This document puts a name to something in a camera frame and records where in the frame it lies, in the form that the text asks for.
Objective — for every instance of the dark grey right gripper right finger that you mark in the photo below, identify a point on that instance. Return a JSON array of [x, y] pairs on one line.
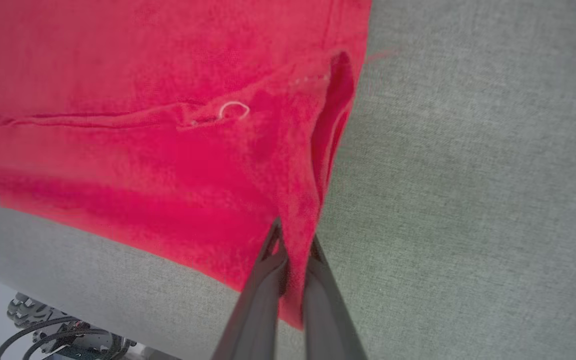
[[325, 320]]

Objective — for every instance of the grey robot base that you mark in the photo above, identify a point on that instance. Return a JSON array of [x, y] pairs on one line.
[[30, 307]]

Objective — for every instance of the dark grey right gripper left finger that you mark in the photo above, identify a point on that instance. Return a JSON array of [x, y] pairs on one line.
[[260, 310]]

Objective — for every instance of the grey fabric sofa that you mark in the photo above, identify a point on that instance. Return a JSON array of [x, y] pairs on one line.
[[468, 200]]

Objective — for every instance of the red and white t-shirt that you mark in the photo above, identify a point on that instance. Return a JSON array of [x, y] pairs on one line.
[[143, 150]]

